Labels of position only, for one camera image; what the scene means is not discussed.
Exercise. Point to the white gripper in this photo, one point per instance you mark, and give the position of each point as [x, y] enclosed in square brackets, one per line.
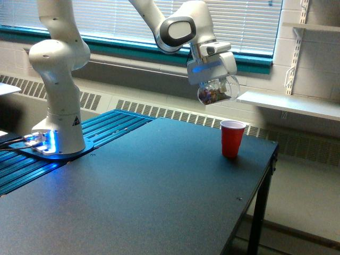
[218, 66]

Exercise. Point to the clear container with brown pieces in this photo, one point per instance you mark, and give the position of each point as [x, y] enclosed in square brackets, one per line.
[208, 92]

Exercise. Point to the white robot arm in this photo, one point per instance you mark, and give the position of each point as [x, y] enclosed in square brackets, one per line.
[55, 59]

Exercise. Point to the teal window sill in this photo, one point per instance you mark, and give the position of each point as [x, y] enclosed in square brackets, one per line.
[245, 63]

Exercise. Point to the red plastic cup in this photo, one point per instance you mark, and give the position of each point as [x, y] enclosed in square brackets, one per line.
[232, 132]

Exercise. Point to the white window blinds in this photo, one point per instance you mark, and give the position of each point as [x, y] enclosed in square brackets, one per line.
[250, 26]

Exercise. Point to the white radiator grille cover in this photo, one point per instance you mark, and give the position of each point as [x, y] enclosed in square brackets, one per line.
[292, 144]

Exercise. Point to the black table leg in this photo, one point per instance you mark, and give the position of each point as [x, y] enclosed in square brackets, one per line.
[259, 210]

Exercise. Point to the white desk edge left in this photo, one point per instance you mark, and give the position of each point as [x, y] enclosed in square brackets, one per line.
[6, 89]

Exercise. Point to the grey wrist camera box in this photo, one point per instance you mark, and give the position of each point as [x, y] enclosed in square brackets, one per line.
[213, 48]

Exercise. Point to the white shelf standard rail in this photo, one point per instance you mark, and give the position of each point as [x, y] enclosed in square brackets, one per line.
[290, 73]

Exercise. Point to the white wall shelf lower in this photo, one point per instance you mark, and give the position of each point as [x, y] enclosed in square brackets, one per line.
[294, 104]

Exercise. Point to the white wall shelf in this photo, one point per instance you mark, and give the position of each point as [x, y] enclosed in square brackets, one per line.
[313, 27]
[294, 104]

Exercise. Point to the white wall shelf upper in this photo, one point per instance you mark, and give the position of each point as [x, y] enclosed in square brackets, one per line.
[313, 27]

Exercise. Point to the blue round robot base plate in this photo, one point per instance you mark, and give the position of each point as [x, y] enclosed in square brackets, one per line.
[61, 157]

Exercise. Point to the blue ribbed aluminium rail plate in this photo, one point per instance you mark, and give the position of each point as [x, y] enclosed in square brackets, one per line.
[64, 136]

